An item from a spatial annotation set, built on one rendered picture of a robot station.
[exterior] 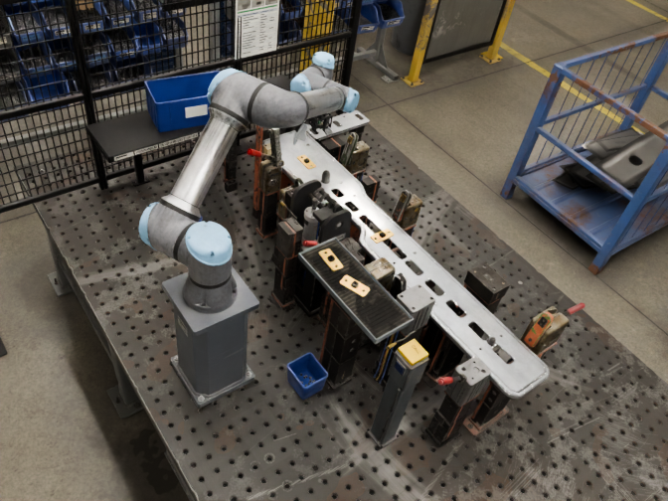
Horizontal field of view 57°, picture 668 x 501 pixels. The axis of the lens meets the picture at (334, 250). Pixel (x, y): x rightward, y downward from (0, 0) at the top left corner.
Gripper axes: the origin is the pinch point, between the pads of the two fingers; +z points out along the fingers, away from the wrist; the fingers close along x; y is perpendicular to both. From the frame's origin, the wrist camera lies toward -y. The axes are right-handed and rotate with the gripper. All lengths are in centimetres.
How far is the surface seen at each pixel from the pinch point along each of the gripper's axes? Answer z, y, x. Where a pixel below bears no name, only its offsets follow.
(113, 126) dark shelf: 9, -49, -56
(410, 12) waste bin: 77, -184, 237
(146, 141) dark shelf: 9, -35, -49
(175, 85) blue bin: 0, -52, -29
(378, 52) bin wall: 100, -176, 203
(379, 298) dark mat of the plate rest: -6, 77, -30
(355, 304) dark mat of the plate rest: -6, 75, -37
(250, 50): -6, -55, 7
